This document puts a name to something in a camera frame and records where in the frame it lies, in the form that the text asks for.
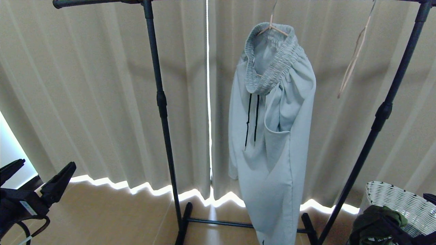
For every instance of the pink clothes hanger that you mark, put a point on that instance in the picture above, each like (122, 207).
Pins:
(271, 20)
(354, 58)

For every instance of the white laundry basket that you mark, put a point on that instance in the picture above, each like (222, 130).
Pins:
(402, 200)

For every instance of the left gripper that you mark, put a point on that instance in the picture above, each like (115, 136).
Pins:
(17, 207)

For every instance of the black clothes rack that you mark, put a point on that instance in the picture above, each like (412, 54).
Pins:
(160, 98)

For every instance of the green garment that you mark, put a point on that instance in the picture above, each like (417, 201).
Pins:
(371, 221)

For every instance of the beige curtain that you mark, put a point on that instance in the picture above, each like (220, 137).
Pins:
(85, 85)

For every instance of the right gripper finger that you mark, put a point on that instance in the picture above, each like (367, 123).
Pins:
(402, 234)
(431, 199)

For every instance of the pale grey shorts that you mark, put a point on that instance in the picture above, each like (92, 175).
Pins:
(272, 170)

